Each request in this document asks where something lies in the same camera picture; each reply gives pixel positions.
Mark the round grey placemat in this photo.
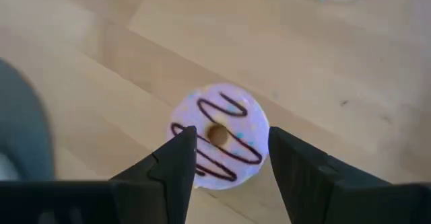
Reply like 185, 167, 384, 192
0, 58, 55, 181

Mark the pink dark-drizzled donut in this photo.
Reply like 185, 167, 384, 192
166, 82, 271, 190

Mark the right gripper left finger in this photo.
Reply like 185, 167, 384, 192
110, 125, 198, 224

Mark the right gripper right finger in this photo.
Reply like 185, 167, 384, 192
268, 126, 392, 224

